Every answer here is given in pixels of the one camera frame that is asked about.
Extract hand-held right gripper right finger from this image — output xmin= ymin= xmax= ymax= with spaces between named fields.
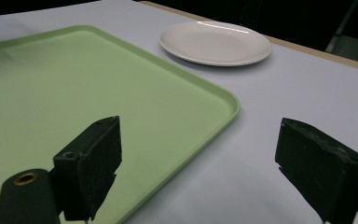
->
xmin=274 ymin=117 xmax=358 ymax=224

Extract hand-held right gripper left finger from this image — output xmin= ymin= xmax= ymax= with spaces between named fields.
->
xmin=52 ymin=115 xmax=123 ymax=222

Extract white oval plate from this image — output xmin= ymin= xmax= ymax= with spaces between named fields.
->
xmin=158 ymin=20 xmax=273 ymax=67

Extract light green plastic tray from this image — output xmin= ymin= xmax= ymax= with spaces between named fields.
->
xmin=0 ymin=24 xmax=241 ymax=224

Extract metal stand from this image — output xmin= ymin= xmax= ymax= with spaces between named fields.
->
xmin=324 ymin=0 xmax=358 ymax=67

